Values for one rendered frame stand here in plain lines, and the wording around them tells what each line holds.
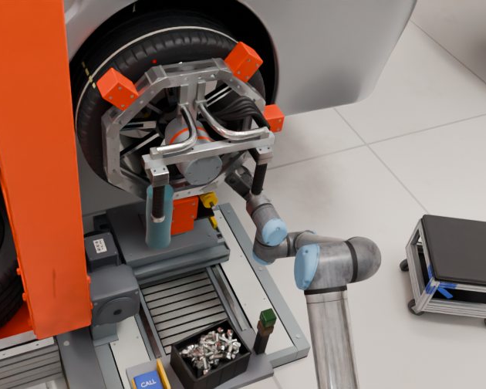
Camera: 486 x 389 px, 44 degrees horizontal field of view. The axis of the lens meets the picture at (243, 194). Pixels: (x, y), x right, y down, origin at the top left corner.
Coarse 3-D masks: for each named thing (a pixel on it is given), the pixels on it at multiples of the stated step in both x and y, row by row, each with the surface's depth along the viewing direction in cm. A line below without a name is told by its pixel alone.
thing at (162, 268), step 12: (96, 216) 263; (96, 228) 259; (108, 228) 258; (216, 228) 269; (192, 252) 258; (204, 252) 259; (216, 252) 257; (228, 252) 260; (144, 264) 250; (156, 264) 251; (168, 264) 252; (180, 264) 251; (192, 264) 255; (204, 264) 259; (144, 276) 247; (156, 276) 250; (168, 276) 254
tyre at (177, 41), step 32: (128, 32) 187; (160, 32) 184; (192, 32) 186; (224, 32) 199; (96, 64) 187; (128, 64) 180; (160, 64) 184; (96, 96) 184; (96, 128) 191; (96, 160) 201
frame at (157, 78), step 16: (176, 64) 183; (192, 64) 185; (208, 64) 187; (224, 64) 187; (144, 80) 181; (160, 80) 178; (176, 80) 181; (192, 80) 183; (208, 80) 186; (224, 80) 188; (240, 80) 191; (144, 96) 180; (256, 96) 199; (112, 112) 184; (128, 112) 182; (112, 128) 183; (112, 144) 188; (112, 160) 194; (224, 160) 221; (240, 160) 218; (112, 176) 197; (128, 176) 206; (224, 176) 220; (144, 192) 209; (176, 192) 216; (192, 192) 219
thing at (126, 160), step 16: (176, 96) 199; (208, 96) 205; (224, 96) 225; (160, 112) 201; (128, 128) 200; (144, 128) 203; (160, 128) 211; (208, 128) 231; (240, 128) 219; (128, 144) 225; (144, 144) 208; (160, 144) 211; (128, 160) 216; (144, 176) 216; (176, 176) 223
